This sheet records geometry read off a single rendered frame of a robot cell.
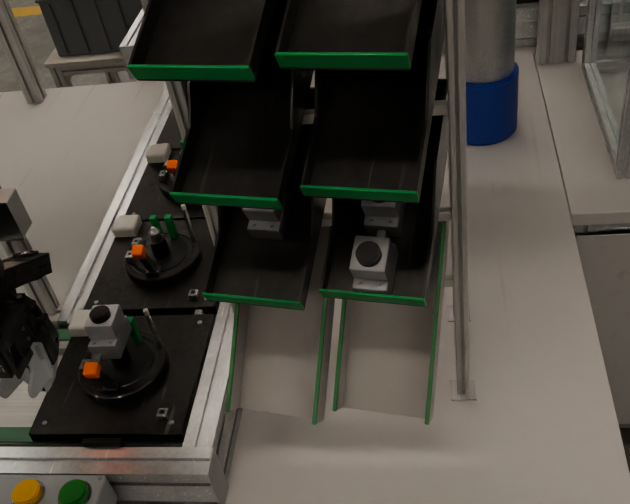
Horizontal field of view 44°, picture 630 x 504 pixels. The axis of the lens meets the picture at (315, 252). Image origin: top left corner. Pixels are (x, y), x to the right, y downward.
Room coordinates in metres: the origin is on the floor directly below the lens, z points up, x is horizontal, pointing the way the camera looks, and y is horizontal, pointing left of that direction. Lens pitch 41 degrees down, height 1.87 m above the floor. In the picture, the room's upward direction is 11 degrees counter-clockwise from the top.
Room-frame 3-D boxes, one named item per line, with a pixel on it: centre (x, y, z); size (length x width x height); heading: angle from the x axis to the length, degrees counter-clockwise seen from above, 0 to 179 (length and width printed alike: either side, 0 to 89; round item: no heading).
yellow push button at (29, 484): (0.65, 0.46, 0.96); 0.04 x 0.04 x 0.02
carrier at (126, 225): (1.10, 0.27, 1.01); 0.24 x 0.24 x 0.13; 77
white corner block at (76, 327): (0.96, 0.40, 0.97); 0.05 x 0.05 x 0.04; 77
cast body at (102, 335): (0.86, 0.33, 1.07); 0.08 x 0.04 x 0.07; 168
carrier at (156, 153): (1.33, 0.22, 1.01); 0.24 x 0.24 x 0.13; 77
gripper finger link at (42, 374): (0.62, 0.34, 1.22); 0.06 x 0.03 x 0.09; 167
